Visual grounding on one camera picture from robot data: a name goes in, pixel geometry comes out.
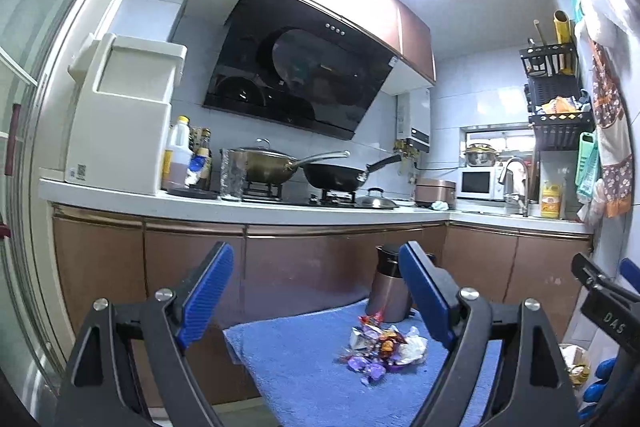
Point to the chrome sink faucet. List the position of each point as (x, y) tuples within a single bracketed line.
[(513, 178)]

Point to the gas stove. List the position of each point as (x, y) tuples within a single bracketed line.
[(306, 197)]

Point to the purple plastic lid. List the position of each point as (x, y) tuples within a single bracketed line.
[(394, 363)]

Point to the red snack wrapper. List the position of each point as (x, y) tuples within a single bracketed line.
[(371, 320)]

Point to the black wall dish rack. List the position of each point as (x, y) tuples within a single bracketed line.
[(558, 109)]

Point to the white rice dispenser box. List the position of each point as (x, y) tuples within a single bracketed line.
[(119, 128)]

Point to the brown lower cabinets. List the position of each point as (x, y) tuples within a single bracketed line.
[(281, 270)]

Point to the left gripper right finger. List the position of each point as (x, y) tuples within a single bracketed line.
[(530, 387)]

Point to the white small carton box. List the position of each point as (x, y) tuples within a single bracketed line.
[(359, 339)]

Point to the white microwave oven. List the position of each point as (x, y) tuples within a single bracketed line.
[(480, 183)]

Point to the black range hood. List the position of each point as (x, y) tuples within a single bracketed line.
[(288, 62)]

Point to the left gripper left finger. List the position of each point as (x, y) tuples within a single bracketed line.
[(101, 385)]

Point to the clear candy wrapper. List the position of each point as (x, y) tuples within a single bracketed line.
[(388, 343)]

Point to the glass pot lid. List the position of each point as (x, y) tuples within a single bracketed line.
[(375, 199)]

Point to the dark sauce bottle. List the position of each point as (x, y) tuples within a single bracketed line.
[(203, 161)]

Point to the white gas water heater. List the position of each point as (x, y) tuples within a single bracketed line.
[(413, 119)]

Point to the brown rice cooker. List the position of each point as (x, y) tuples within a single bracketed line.
[(429, 190)]

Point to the yellow detergent bottle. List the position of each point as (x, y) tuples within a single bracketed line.
[(550, 200)]

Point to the floral hanging apron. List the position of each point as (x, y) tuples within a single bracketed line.
[(616, 159)]

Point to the purple wrapper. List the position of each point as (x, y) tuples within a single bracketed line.
[(370, 371)]

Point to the brass wok with lid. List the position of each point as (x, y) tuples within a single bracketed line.
[(268, 166)]

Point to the black frying pan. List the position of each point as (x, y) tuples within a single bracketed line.
[(344, 179)]

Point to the white oil jug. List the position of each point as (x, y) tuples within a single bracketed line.
[(177, 155)]

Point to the bag of rubbish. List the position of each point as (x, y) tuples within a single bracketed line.
[(577, 363)]

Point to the steel pot on microwave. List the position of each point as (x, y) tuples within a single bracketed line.
[(480, 155)]

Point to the white tissue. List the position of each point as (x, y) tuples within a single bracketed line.
[(413, 351)]

